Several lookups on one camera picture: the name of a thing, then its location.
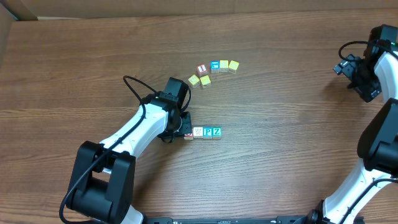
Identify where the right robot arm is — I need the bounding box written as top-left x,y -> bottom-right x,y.
297,24 -> 397,223

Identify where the yellow K block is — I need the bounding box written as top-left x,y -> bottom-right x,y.
200,75 -> 211,89

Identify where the blue P block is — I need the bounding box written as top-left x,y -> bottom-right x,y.
203,127 -> 213,139

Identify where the red apple block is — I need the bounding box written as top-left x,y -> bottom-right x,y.
183,133 -> 194,141

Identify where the blue L block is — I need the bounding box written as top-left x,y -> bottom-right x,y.
210,60 -> 220,73

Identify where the red I block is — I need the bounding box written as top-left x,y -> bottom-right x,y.
197,64 -> 208,77

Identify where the yellow block upper right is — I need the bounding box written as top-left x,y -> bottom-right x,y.
228,60 -> 239,74

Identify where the white picture block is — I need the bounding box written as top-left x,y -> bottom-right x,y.
193,127 -> 203,139

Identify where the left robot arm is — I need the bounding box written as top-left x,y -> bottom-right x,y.
59,77 -> 192,224

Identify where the yellow U block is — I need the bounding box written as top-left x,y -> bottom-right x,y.
188,75 -> 200,88

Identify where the yellow block upper middle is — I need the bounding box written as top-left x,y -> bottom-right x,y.
220,60 -> 229,73

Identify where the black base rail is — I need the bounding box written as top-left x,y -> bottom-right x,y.
142,215 -> 310,224

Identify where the green Z block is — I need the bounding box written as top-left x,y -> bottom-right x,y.
212,127 -> 223,139

